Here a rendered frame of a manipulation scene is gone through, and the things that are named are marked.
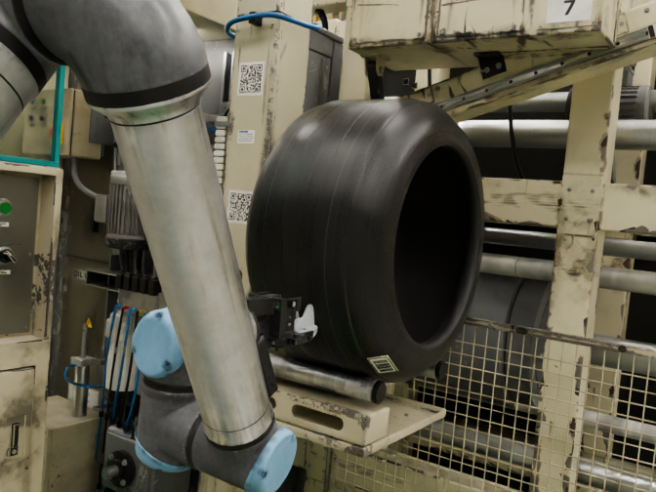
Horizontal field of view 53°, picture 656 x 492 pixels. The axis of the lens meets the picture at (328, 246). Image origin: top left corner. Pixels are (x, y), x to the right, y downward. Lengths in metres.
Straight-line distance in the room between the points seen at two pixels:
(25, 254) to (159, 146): 0.97
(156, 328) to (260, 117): 0.72
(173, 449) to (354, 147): 0.58
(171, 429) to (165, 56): 0.52
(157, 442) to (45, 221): 0.73
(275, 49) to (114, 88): 0.95
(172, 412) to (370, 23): 1.10
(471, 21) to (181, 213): 1.06
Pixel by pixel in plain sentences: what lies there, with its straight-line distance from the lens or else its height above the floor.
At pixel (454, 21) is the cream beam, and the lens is 1.60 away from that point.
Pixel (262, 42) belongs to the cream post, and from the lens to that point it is 1.54.
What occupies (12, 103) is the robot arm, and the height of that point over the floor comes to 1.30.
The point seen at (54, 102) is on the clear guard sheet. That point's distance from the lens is 1.56.
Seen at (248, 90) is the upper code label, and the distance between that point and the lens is 1.54.
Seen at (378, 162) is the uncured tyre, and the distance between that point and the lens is 1.14.
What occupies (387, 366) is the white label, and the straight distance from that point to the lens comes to 1.23.
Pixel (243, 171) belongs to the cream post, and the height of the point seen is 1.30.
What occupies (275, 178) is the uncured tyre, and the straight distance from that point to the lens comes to 1.21.
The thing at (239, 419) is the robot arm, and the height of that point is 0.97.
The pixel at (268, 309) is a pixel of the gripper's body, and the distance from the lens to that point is 1.05.
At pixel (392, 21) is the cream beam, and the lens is 1.67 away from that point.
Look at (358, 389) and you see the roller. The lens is 1.26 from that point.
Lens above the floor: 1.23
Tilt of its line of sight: 3 degrees down
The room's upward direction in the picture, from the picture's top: 5 degrees clockwise
